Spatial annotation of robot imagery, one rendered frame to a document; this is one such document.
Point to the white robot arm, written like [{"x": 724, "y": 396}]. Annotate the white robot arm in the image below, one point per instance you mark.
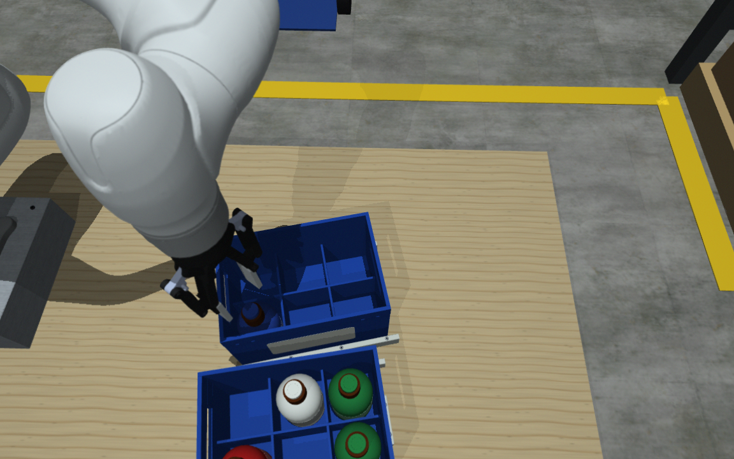
[{"x": 145, "y": 130}]

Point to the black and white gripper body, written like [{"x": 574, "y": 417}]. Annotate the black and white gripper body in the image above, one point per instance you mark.
[{"x": 189, "y": 265}]

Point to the red bottle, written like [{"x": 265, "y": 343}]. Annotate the red bottle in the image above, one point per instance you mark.
[{"x": 247, "y": 452}]

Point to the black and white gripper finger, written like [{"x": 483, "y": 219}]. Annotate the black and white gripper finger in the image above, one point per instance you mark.
[
  {"x": 243, "y": 228},
  {"x": 207, "y": 292}
]

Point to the blue crate with dividers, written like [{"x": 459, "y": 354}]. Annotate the blue crate with dividers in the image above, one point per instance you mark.
[
  {"x": 295, "y": 282},
  {"x": 242, "y": 403}
]

